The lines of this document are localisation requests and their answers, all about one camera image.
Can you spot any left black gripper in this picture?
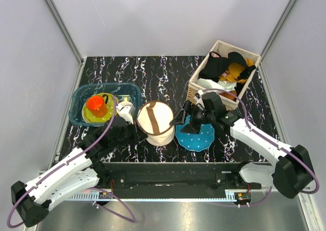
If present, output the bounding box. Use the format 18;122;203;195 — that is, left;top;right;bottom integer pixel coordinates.
111;119;148;148

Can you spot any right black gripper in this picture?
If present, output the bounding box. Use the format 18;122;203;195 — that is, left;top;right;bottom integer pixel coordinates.
169;100;215;135

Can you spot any cream round laundry bag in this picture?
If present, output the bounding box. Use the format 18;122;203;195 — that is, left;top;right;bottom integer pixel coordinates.
136;101;175;147

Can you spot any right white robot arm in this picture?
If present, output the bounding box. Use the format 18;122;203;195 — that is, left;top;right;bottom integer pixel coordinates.
170;91;320;199

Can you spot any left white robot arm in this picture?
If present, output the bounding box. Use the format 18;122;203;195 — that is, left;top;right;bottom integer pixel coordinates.
11;116;148;227

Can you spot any blue polka dot plate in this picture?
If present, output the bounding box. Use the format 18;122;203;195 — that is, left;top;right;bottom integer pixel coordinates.
175;115;215;152

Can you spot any cream ceramic cup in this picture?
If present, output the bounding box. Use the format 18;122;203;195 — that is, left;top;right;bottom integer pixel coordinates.
118;101;133;110

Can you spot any white garment in basket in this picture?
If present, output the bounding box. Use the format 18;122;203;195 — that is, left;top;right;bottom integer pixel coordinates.
197;78;237;92

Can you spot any teal plastic tub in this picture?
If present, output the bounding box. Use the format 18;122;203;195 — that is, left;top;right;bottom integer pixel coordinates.
68;82;143;127

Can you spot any orange mug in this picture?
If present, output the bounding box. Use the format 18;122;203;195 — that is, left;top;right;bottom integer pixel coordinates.
86;95;108;118

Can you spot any yellow-green plate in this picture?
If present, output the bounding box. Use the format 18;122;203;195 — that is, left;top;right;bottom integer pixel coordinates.
81;93;118;123

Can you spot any black garment in basket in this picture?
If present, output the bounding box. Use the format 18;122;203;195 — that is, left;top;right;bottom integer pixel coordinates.
199;51;246;82

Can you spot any mustard yellow garment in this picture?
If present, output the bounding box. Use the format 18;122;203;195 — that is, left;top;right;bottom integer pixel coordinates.
219;59;256;95

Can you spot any wicker basket with liner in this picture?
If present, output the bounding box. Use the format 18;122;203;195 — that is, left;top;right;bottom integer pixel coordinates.
187;40;261;110

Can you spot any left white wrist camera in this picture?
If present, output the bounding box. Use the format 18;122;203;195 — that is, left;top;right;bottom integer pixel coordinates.
117;106;135;125

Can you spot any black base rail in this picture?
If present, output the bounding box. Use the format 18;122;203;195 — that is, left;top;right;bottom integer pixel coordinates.
98;162;262;199

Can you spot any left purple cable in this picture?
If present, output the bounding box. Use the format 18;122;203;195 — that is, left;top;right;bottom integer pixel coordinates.
6;96;137;228

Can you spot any purple cable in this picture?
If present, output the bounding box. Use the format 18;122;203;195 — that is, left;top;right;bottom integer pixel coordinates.
6;96;137;228
197;88;320;208

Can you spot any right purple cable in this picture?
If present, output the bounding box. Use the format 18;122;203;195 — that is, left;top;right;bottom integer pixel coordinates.
197;88;320;208

